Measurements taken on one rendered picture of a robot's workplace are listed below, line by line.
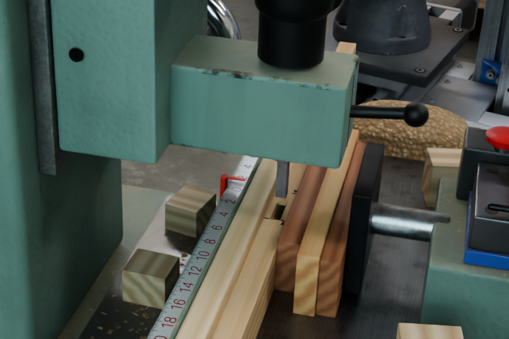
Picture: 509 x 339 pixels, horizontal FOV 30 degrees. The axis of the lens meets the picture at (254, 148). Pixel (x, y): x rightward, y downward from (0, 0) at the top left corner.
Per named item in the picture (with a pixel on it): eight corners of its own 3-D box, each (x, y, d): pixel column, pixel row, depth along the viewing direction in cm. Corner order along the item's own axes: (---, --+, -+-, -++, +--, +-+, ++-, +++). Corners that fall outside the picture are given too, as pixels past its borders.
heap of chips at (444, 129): (473, 168, 95) (478, 135, 93) (333, 147, 97) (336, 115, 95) (475, 129, 102) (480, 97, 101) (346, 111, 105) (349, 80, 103)
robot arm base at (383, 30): (354, 13, 157) (359, -46, 152) (441, 31, 151) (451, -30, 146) (316, 41, 145) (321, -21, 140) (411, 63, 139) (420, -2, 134)
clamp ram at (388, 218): (436, 309, 73) (453, 209, 69) (341, 292, 75) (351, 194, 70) (444, 246, 81) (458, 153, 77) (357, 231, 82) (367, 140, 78)
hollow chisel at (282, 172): (285, 198, 78) (288, 144, 76) (275, 197, 78) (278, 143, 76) (288, 193, 79) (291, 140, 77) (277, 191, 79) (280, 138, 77)
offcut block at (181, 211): (164, 228, 101) (164, 203, 99) (185, 209, 104) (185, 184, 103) (195, 238, 99) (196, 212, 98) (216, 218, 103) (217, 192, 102)
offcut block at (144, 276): (138, 278, 93) (137, 247, 91) (179, 287, 92) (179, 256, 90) (122, 300, 90) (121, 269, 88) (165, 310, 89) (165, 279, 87)
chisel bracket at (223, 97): (338, 188, 73) (348, 88, 69) (164, 161, 76) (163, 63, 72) (351, 145, 80) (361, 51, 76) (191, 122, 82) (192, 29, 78)
